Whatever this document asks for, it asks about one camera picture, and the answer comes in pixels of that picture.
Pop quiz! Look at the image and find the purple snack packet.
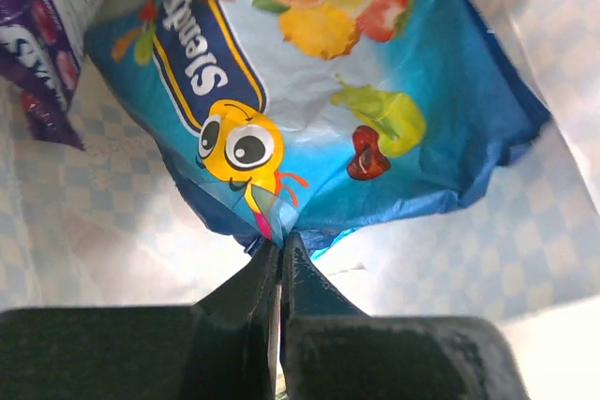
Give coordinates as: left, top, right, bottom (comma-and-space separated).
1, 0, 103, 149

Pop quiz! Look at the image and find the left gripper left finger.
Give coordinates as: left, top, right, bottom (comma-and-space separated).
1, 243, 280, 399

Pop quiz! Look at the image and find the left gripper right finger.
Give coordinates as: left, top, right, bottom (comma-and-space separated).
280, 233, 529, 399

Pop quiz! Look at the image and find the blue fruit snack packet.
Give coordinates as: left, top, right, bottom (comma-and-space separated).
85, 0, 549, 249

